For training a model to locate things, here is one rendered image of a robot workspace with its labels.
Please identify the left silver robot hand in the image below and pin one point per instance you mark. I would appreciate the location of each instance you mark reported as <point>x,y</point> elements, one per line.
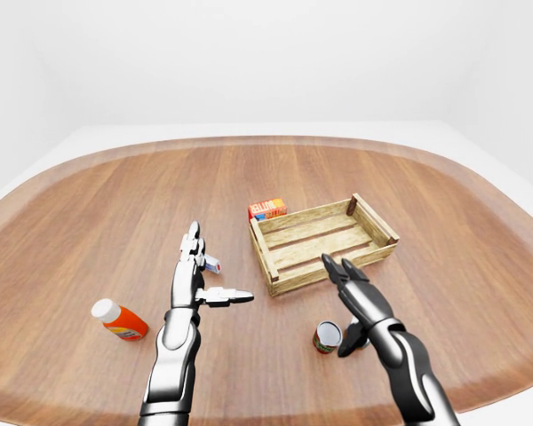
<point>185,281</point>

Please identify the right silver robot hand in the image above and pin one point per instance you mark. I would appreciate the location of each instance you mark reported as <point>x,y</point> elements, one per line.
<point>364,297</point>

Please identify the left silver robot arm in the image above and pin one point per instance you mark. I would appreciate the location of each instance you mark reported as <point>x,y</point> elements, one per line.
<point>171,368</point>

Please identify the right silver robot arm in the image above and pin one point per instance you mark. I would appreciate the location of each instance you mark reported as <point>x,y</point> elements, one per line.
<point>408,373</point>

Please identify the wooden slat tray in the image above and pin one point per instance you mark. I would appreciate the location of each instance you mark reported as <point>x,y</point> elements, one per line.
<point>322,242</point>

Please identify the small white and blue box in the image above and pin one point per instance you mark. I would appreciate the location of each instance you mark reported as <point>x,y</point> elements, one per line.
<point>213,265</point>

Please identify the red and green tin can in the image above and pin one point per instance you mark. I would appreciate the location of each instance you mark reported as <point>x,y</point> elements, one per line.
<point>327,337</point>

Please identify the orange bottle with white cap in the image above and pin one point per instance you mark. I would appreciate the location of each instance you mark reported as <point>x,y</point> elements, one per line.
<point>120,320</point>

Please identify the orange butter box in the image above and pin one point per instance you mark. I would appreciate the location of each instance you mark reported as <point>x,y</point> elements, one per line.
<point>267,208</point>

